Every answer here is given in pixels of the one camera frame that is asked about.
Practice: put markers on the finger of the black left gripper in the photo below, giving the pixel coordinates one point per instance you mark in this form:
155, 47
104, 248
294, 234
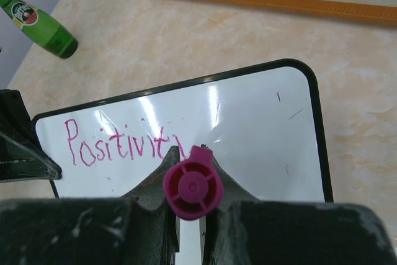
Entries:
22, 158

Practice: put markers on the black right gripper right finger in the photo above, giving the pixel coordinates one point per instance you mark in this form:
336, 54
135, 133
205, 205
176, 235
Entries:
245, 230

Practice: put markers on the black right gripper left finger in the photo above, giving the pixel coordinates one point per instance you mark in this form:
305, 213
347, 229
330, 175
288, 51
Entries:
136, 228

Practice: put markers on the white marker pen magenta cap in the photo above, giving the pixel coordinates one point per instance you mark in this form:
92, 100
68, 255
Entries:
192, 187

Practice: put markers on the white whiteboard black frame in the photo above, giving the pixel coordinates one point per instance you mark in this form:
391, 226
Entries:
263, 124

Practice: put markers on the green glass bottle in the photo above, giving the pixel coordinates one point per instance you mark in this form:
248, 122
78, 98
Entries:
41, 28

